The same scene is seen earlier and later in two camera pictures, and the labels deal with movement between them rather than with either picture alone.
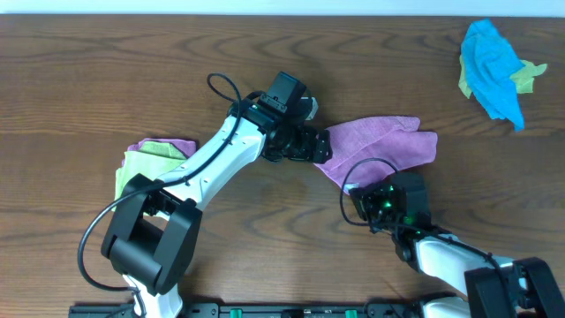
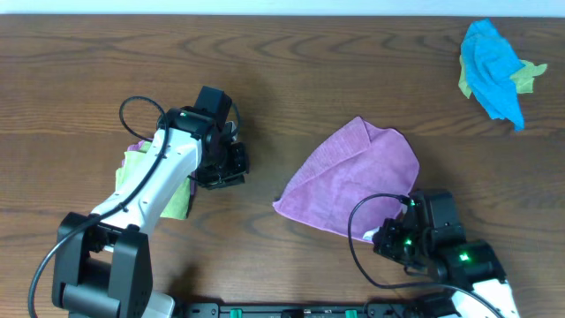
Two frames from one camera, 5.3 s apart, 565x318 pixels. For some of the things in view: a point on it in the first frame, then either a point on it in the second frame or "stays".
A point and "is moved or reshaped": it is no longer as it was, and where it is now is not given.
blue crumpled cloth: [490, 61] stays
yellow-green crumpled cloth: [523, 78] stays
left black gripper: [321, 146] → [234, 163]
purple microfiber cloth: [369, 150] is moved or reshaped
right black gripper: [365, 197] → [383, 239]
